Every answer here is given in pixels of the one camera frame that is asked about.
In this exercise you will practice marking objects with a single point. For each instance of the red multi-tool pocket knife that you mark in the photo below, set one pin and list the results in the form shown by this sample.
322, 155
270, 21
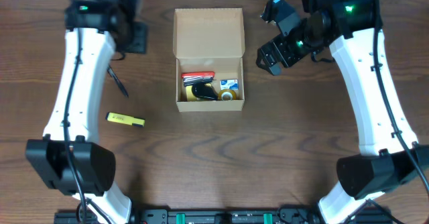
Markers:
192, 78

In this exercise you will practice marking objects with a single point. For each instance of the white blue eraser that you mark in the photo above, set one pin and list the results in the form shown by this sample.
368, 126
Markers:
232, 84

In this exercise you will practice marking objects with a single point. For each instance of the black ballpoint pen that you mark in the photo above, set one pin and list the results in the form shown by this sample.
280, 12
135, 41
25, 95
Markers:
117, 81

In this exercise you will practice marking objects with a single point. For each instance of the yellow sticky note pad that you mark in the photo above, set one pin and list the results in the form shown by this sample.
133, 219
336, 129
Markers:
190, 96

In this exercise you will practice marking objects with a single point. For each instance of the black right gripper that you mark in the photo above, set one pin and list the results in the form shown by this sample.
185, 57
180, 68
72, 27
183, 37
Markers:
274, 54

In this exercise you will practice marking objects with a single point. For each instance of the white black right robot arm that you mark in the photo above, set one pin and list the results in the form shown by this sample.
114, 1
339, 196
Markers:
390, 154

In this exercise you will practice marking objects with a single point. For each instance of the yellow highlighter marker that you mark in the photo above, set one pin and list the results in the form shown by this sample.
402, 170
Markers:
125, 119

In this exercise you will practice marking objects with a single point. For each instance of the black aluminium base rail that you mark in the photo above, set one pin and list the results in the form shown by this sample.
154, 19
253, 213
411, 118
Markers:
369, 215

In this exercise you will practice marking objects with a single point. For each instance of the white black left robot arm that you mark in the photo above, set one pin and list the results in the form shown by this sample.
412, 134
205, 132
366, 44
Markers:
68, 157

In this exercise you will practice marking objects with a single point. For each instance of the black correction tape dispenser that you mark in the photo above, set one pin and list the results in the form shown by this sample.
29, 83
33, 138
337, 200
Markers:
204, 92

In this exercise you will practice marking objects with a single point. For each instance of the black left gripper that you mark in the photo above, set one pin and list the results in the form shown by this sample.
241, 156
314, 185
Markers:
135, 39

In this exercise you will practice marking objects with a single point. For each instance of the yellow adhesive tape roll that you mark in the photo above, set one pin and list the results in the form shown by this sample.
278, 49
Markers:
227, 95

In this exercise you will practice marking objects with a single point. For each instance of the cardboard box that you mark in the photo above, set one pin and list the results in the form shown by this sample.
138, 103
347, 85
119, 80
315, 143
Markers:
209, 40

